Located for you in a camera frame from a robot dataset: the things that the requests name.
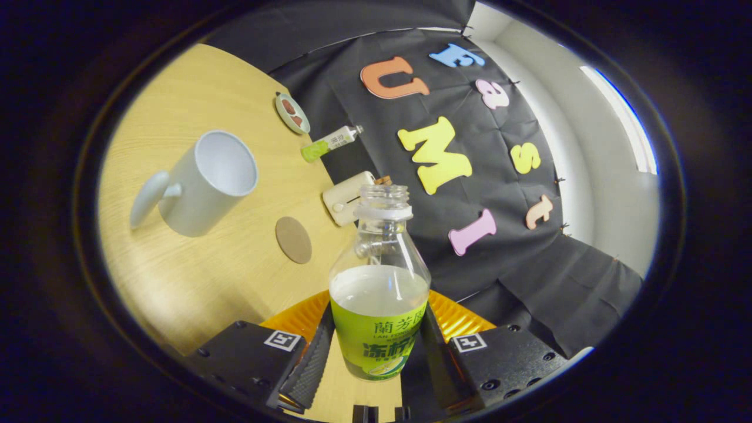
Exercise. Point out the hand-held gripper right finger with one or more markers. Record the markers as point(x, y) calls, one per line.
point(435, 364)

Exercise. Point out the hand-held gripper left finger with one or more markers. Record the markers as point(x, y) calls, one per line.
point(311, 370)

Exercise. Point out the green label juice bottle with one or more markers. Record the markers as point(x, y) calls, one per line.
point(379, 335)

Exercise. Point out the round brown coaster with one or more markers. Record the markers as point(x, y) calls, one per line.
point(294, 239)

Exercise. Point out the white cup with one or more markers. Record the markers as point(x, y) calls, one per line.
point(194, 200)

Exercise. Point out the capped green tea bottle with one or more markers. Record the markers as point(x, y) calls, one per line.
point(329, 144)

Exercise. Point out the wooden table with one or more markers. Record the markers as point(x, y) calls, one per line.
point(205, 282)

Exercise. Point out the white toaster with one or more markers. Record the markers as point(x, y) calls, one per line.
point(343, 202)

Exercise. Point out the bread slice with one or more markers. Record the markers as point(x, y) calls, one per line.
point(383, 180)

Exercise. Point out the brown meat piece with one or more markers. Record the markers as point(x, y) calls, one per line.
point(298, 120)
point(288, 106)

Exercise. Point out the pale green plate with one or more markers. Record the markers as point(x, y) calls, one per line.
point(282, 115)

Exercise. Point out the ceiling light panel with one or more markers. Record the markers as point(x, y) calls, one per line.
point(628, 126)

